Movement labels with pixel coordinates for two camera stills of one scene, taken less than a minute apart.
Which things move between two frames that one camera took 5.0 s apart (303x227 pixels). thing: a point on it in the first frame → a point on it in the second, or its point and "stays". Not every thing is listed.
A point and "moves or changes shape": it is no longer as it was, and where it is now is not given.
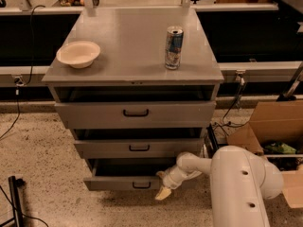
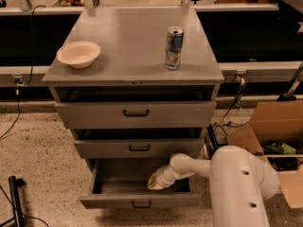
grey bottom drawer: (126, 173) moves or changes shape
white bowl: (78, 54) stays
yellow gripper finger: (163, 193) → (153, 184)
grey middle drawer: (137, 143) stays
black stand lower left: (18, 214) stays
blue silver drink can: (173, 47) stays
